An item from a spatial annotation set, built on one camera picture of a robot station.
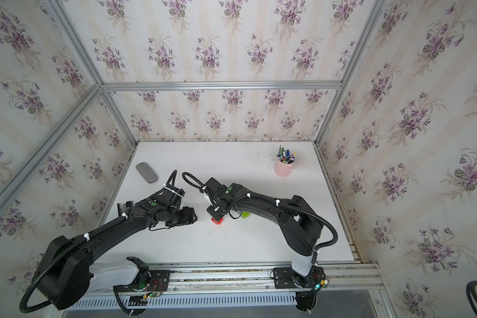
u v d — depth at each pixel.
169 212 0.65
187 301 0.76
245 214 0.85
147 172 1.04
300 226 0.45
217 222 0.88
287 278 0.73
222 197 0.62
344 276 0.76
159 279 0.73
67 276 0.39
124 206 0.91
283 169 0.99
